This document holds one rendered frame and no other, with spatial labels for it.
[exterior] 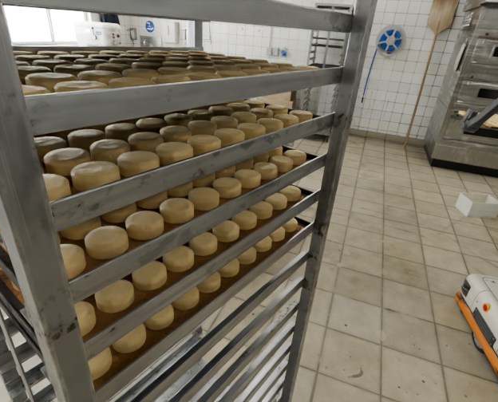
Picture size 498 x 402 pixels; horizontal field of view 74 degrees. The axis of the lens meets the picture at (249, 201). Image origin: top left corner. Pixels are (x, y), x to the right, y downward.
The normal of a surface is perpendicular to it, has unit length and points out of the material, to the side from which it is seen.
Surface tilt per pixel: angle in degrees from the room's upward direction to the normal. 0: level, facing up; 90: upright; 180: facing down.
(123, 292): 0
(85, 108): 90
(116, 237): 0
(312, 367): 0
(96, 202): 90
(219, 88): 90
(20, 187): 90
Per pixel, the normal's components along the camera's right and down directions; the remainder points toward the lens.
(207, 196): 0.07, -0.88
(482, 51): -0.35, 0.42
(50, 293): 0.78, 0.34
